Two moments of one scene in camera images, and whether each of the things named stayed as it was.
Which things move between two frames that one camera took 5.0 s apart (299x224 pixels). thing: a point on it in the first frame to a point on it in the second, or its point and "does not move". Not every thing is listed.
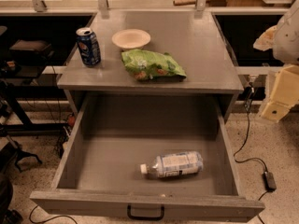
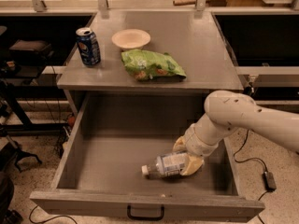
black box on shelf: (31, 50) does not move
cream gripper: (287, 44) to (195, 143)
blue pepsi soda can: (88, 47) does not move
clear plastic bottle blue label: (174, 164) does not move
